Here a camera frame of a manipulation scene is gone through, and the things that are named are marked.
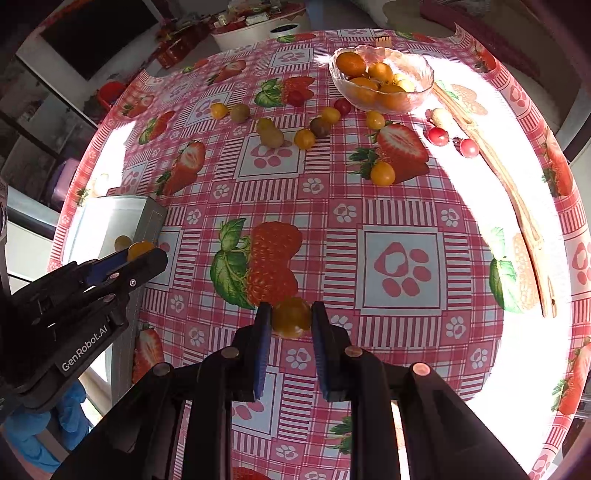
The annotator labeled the yellow cherry tomato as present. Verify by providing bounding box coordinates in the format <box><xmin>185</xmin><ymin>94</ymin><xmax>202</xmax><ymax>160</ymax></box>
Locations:
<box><xmin>271</xmin><ymin>297</ymin><xmax>311</xmax><ymax>338</ymax></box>
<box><xmin>321</xmin><ymin>106</ymin><xmax>342</xmax><ymax>125</ymax></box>
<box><xmin>211</xmin><ymin>102</ymin><xmax>229</xmax><ymax>120</ymax></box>

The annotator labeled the green-brown kiwi berry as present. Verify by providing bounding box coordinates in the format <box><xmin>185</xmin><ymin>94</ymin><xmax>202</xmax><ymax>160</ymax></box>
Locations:
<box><xmin>259</xmin><ymin>128</ymin><xmax>284</xmax><ymax>149</ymax></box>

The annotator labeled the blue gloved hand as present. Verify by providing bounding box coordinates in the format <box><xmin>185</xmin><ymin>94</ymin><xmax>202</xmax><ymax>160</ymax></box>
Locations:
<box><xmin>3</xmin><ymin>380</ymin><xmax>90</xmax><ymax>474</ymax></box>

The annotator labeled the green fruit in tray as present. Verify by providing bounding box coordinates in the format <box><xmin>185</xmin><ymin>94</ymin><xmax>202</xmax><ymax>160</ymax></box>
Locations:
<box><xmin>114</xmin><ymin>235</ymin><xmax>132</xmax><ymax>252</ymax></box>

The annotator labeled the white square tray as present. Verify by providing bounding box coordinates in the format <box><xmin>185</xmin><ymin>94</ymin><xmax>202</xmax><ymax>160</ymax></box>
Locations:
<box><xmin>61</xmin><ymin>195</ymin><xmax>167</xmax><ymax>264</ymax></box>

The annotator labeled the red plastic stool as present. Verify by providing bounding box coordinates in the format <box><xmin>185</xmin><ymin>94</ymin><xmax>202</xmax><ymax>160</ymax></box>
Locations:
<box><xmin>96</xmin><ymin>80</ymin><xmax>126</xmax><ymax>111</ymax></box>

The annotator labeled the green-brown fruit far left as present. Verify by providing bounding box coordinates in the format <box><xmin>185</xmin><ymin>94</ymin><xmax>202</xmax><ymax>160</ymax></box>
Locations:
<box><xmin>229</xmin><ymin>104</ymin><xmax>250</xmax><ymax>124</ymax></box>

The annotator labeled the pink strawberry print tablecloth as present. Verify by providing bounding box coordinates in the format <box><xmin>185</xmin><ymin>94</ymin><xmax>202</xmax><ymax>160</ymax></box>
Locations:
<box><xmin>50</xmin><ymin>29</ymin><xmax>590</xmax><ymax>479</ymax></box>

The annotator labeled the orange tomato on strawberry print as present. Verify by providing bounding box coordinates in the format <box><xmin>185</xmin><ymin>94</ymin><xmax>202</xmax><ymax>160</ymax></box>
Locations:
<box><xmin>370</xmin><ymin>161</ymin><xmax>396</xmax><ymax>187</ymax></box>

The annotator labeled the yellow-green cherry tomato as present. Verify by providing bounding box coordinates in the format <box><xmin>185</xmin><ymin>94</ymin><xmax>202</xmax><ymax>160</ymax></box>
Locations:
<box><xmin>256</xmin><ymin>118</ymin><xmax>276</xmax><ymax>134</ymax></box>

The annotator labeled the orange cherry tomato centre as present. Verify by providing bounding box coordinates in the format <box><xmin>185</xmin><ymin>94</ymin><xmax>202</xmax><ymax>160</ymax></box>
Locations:
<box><xmin>294</xmin><ymin>129</ymin><xmax>315</xmax><ymax>151</ymax></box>

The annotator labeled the dark brown cherry tomato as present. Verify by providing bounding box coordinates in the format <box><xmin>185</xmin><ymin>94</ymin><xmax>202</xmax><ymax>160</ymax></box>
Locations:
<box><xmin>310</xmin><ymin>117</ymin><xmax>332</xmax><ymax>139</ymax></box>

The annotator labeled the dark red tomato on print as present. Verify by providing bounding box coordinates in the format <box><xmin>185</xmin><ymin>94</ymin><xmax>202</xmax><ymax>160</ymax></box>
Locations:
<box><xmin>286</xmin><ymin>90</ymin><xmax>305</xmax><ymax>107</ymax></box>

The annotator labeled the red cherry tomato right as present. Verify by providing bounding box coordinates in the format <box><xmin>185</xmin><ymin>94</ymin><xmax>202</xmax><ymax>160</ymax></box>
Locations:
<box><xmin>427</xmin><ymin>127</ymin><xmax>450</xmax><ymax>146</ymax></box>

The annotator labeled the yellow tomato right of bowl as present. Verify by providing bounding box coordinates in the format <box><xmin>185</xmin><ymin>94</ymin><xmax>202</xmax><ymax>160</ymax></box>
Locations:
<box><xmin>366</xmin><ymin>110</ymin><xmax>386</xmax><ymax>131</ymax></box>

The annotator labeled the pink-red cherry tomato far right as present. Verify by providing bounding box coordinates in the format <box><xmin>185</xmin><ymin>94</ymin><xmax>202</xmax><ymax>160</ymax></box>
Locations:
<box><xmin>459</xmin><ymin>138</ymin><xmax>480</xmax><ymax>158</ymax></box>

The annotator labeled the red cherry tomato near bowl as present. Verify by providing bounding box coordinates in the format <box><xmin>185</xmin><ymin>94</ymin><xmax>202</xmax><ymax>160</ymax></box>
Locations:
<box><xmin>334</xmin><ymin>98</ymin><xmax>352</xmax><ymax>117</ymax></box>

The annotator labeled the pale green fruit by bowl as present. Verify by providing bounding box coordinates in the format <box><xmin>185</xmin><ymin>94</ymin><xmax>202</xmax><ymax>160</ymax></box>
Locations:
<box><xmin>429</xmin><ymin>107</ymin><xmax>454</xmax><ymax>130</ymax></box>

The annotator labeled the white oval coffee table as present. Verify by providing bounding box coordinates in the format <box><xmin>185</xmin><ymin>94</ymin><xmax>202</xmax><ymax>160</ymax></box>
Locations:
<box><xmin>211</xmin><ymin>1</ymin><xmax>311</xmax><ymax>51</ymax></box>

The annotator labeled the clear glass fruit bowl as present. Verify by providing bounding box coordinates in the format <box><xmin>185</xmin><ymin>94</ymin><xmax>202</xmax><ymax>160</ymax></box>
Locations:
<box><xmin>329</xmin><ymin>45</ymin><xmax>435</xmax><ymax>114</ymax></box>

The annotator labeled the large orange kumquat in bowl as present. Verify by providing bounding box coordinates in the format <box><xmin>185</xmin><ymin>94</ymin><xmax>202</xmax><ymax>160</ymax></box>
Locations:
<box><xmin>335</xmin><ymin>51</ymin><xmax>367</xmax><ymax>78</ymax></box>

